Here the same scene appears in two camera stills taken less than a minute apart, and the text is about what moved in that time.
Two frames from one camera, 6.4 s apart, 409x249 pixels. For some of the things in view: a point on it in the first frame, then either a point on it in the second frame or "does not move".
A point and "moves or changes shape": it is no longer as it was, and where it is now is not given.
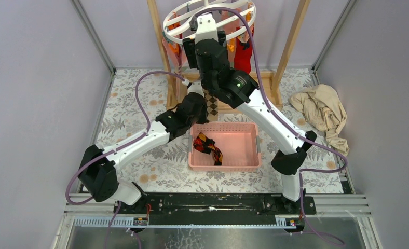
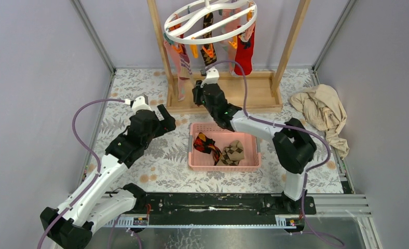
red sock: (243, 56) does not move
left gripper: (203, 119) -> (167, 124)
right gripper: (188, 45) -> (196, 92)
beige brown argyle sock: (212, 106) moves or changes shape
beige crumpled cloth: (324, 111) does not move
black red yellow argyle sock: (203, 144) does not move
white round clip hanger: (234, 17) does not move
